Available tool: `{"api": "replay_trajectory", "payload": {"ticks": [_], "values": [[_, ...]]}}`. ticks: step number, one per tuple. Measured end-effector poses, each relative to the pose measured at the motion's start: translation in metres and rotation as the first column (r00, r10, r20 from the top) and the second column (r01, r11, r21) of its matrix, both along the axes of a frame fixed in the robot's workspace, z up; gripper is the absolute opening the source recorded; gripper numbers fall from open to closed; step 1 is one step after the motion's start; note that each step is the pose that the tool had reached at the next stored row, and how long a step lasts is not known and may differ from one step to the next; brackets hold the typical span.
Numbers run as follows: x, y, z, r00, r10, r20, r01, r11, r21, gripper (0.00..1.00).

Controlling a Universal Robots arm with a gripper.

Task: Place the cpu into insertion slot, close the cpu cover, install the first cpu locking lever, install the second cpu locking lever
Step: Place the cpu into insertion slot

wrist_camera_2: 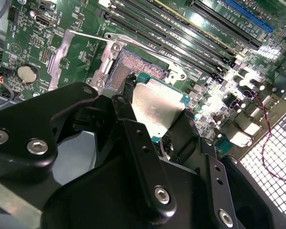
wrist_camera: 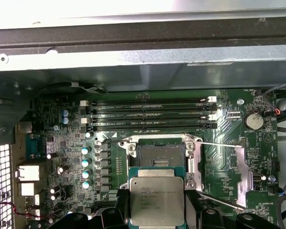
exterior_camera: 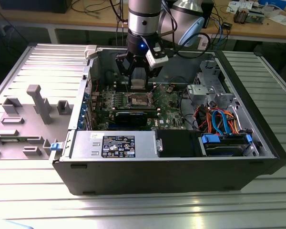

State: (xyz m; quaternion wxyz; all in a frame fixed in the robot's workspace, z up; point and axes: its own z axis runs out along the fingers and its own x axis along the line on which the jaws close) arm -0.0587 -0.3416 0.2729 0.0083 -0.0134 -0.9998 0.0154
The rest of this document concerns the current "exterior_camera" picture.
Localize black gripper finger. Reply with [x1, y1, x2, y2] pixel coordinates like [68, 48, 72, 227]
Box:
[115, 53, 135, 88]
[144, 62, 164, 88]

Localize silver CPU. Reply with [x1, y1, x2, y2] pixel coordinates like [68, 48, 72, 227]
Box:
[130, 78, 147, 90]

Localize black RAM slot bank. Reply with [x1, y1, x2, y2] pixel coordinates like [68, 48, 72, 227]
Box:
[114, 80, 158, 93]

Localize CPU socket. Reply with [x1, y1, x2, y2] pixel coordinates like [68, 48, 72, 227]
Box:
[126, 92, 156, 107]

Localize blue expansion slot clips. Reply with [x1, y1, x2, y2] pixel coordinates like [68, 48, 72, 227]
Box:
[77, 92, 90, 131]

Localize white plastic case latch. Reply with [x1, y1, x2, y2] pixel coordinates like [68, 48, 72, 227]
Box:
[84, 45, 97, 60]

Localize green motherboard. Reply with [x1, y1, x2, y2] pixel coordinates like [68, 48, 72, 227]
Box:
[90, 82, 189, 131]

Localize black graphics card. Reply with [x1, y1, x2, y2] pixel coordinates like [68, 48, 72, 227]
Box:
[95, 107, 158, 128]

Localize white QR code tag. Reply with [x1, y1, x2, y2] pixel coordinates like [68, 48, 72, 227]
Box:
[199, 35, 209, 50]

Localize wooden workbench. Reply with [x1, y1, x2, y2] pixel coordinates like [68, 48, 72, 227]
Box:
[0, 0, 286, 44]

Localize silver drive cage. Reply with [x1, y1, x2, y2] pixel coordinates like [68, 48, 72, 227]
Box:
[188, 59, 262, 157]

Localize tall black box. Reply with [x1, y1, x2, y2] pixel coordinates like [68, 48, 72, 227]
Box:
[201, 0, 215, 29]

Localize black power supply label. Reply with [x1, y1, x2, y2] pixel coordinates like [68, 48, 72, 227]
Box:
[102, 135, 136, 158]

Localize silver power supply unit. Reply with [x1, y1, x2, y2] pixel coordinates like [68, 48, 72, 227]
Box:
[70, 130, 157, 159]

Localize copper coil component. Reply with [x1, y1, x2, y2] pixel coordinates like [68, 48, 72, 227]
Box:
[233, 6, 248, 24]

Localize hard disk in blue carrier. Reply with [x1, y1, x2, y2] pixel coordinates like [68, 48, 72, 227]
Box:
[200, 133, 253, 157]

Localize black PC case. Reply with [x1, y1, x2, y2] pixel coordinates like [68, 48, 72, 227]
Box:
[49, 44, 286, 197]

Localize white printed cards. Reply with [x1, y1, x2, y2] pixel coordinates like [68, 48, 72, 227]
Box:
[226, 0, 241, 12]

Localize grey electronic device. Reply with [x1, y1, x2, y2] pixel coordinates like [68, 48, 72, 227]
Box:
[246, 7, 265, 24]

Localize grey parts rack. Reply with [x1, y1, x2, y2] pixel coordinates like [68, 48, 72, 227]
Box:
[0, 84, 74, 160]

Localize blue cardboard box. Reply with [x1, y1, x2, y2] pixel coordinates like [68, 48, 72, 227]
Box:
[257, 0, 286, 10]

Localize white paper sheets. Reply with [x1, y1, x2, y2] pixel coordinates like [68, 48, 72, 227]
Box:
[268, 13, 286, 26]

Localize white camera with black mount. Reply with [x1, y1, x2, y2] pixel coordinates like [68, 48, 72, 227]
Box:
[144, 46, 170, 68]

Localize hanging grey USB cable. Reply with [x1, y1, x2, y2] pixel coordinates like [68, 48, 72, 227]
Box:
[114, 0, 126, 46]

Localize black cable loop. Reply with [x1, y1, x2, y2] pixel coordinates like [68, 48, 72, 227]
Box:
[178, 88, 200, 131]

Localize red data wire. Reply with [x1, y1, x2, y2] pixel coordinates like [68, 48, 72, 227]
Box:
[192, 106, 207, 131]

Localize black camera cable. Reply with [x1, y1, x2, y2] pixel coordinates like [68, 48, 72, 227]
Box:
[161, 0, 211, 59]

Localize blue hanging cable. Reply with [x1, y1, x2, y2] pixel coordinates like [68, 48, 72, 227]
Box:
[214, 19, 229, 46]

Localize blue data wire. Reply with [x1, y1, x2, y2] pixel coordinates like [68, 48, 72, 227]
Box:
[211, 111, 232, 136]

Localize orange power wire bundle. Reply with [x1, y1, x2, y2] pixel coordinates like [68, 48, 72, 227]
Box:
[204, 108, 241, 135]

